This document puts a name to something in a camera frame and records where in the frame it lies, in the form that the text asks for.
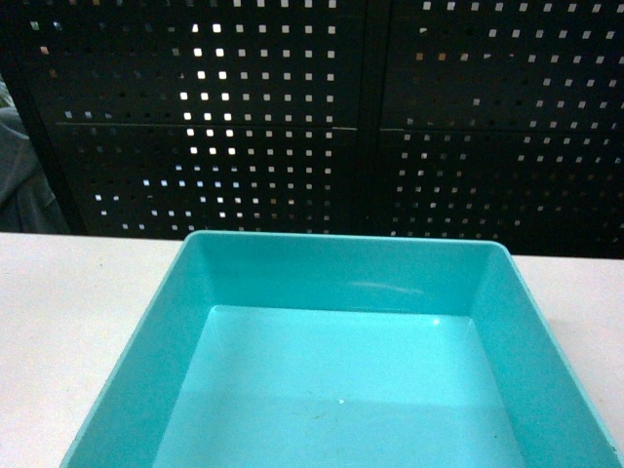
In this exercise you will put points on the teal plastic tray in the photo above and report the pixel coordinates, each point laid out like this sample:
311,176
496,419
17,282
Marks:
291,350

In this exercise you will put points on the black perforated metal panel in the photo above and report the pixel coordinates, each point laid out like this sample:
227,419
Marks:
472,120

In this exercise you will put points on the grey cloth at left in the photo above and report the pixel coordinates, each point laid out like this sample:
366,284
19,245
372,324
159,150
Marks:
28,204

